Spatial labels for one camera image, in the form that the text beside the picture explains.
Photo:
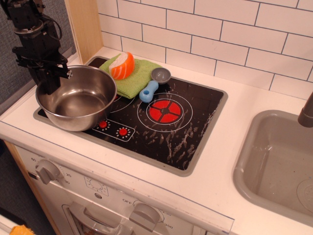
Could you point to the orange salmon sushi toy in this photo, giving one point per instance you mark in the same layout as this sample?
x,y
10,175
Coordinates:
x,y
122,67

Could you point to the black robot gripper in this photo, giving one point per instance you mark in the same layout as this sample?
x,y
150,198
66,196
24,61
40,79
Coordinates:
x,y
40,54

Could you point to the light wooden side post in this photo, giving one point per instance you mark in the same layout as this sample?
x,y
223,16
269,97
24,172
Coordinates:
x,y
85,25

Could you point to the black toy stovetop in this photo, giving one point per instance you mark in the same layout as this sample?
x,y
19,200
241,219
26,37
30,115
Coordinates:
x,y
170,132

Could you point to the left grey timer knob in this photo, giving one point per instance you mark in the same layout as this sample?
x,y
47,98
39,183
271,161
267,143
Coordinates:
x,y
47,171

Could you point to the grey and blue measuring spoon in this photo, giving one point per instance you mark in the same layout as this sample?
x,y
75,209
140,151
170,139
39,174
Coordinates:
x,y
159,76

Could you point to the left red stove button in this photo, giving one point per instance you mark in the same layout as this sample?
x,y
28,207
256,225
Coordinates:
x,y
103,124

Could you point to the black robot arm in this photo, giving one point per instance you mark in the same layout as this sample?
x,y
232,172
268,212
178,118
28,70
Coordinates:
x,y
26,14

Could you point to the green folded cloth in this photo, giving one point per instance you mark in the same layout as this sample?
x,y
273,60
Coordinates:
x,y
138,80

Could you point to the stainless steel pot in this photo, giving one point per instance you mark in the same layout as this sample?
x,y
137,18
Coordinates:
x,y
81,101

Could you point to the red stove button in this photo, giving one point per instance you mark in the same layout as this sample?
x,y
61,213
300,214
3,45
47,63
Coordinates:
x,y
103,124
123,132

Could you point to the grey toy sink basin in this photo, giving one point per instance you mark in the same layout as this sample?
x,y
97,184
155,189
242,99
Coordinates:
x,y
275,166

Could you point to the right grey oven knob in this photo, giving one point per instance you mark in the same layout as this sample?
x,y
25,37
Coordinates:
x,y
145,216

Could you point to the grey oven door handle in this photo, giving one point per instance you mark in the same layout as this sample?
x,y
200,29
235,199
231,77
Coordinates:
x,y
83,223

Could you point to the grey toy faucet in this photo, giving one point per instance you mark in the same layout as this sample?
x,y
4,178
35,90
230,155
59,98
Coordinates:
x,y
305,117

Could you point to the right red stove button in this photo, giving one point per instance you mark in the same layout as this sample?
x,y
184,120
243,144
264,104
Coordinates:
x,y
123,132

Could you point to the orange object at bottom left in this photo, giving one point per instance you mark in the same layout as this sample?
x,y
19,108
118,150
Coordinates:
x,y
21,230

